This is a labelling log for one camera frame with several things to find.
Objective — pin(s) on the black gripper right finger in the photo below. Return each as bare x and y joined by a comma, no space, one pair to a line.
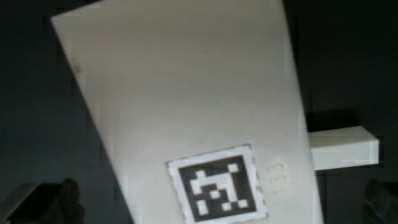
381,203

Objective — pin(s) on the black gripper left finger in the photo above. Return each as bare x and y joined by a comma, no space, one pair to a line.
44,203

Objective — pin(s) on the white cabinet door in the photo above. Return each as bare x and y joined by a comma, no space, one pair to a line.
344,148

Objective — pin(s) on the white cabinet top box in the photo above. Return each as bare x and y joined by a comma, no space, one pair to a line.
186,72

